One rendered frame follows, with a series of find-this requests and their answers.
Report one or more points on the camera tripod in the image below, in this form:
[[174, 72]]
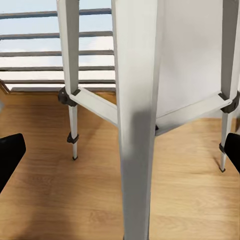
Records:
[[137, 27]]

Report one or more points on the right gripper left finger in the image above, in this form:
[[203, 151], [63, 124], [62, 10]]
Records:
[[12, 150]]

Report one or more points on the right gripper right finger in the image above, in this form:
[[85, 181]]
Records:
[[232, 149]]

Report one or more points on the fixed window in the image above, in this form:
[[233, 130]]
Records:
[[31, 64]]

